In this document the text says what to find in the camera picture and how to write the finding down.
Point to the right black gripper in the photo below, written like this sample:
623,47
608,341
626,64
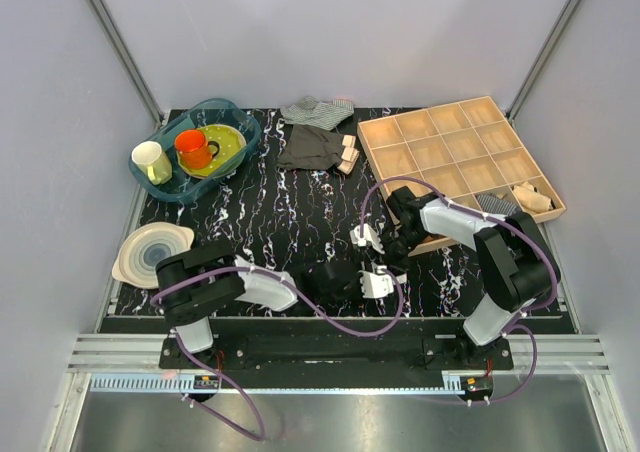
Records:
389,257

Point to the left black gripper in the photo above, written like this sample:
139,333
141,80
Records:
358,292

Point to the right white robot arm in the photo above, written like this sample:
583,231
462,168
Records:
517,267

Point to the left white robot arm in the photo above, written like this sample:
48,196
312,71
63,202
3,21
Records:
188,309

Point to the rolled striped underwear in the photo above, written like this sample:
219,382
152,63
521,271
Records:
493,204

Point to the dark grey underwear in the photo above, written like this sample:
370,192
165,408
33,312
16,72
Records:
316,149

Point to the rolled beige underwear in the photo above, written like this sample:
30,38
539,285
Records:
531,199

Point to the striped grey underwear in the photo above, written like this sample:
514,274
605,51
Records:
311,112

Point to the wooden compartment tray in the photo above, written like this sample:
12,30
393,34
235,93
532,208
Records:
463,148

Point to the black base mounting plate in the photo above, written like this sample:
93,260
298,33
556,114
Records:
431,344

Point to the yellow-green dotted plate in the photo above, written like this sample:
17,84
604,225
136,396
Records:
231,152

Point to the blue transparent plastic bin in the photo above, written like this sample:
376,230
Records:
182,188

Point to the orange mug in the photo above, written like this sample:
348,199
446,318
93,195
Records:
194,149

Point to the cream stacked bowls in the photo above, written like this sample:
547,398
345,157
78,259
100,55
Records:
145,248

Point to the cream yellow mug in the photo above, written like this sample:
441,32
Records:
153,162

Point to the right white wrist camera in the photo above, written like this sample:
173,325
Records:
366,237

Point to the aluminium front rail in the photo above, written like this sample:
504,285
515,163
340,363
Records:
555,354

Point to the right aluminium frame post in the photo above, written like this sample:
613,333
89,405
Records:
553,39

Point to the aluminium frame post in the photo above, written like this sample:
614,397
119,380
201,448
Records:
125,57
553,39

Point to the left aluminium frame post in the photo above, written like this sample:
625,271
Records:
125,57

